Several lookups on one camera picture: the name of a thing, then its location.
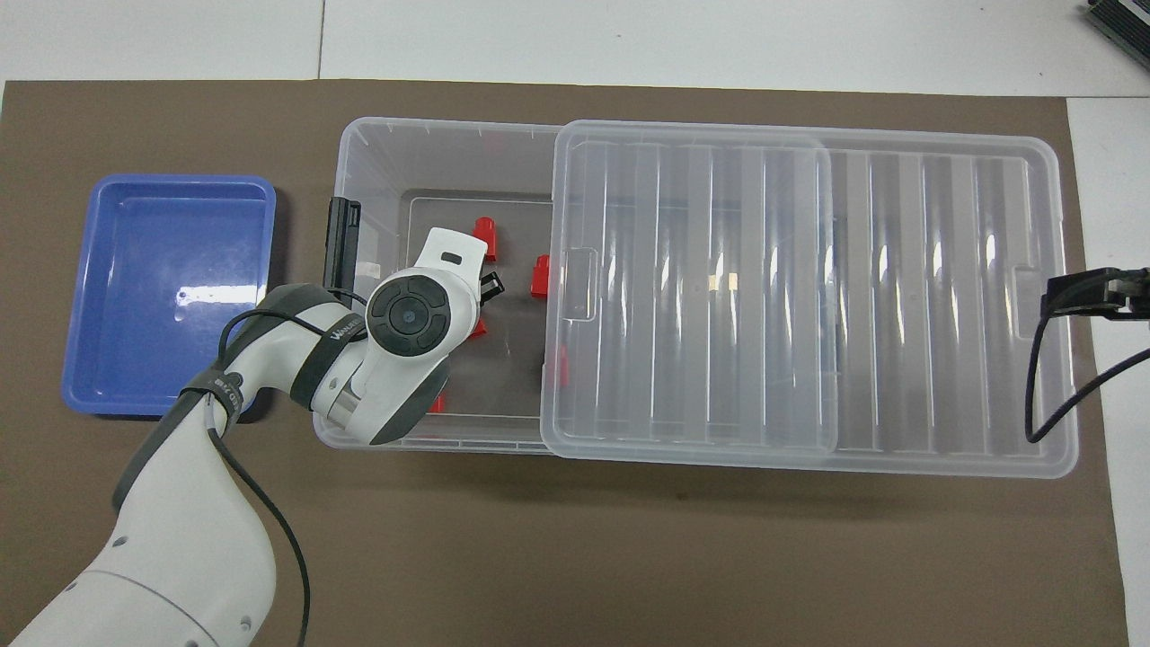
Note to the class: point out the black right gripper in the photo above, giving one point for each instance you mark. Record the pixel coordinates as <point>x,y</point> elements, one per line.
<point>1134,292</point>

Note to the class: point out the red block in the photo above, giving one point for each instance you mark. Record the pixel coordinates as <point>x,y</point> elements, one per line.
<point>540,276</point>
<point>485,238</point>
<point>476,330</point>
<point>563,367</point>
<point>438,403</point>

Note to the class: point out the clear ribbed plastic lid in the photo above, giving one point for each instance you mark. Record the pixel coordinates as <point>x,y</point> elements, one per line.
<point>943,314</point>

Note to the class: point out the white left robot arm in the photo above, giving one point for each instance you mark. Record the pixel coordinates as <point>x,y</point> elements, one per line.
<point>180,539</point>

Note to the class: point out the clear plastic storage box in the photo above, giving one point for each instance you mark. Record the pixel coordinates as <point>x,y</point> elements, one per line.
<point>377,162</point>

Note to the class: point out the blue plastic tray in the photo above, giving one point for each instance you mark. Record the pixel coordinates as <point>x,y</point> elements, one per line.
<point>153,270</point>

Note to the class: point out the dark ridged device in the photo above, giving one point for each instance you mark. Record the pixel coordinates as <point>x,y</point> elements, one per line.
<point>1123,18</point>

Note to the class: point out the brown table mat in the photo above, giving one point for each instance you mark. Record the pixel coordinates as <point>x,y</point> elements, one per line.
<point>629,557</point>

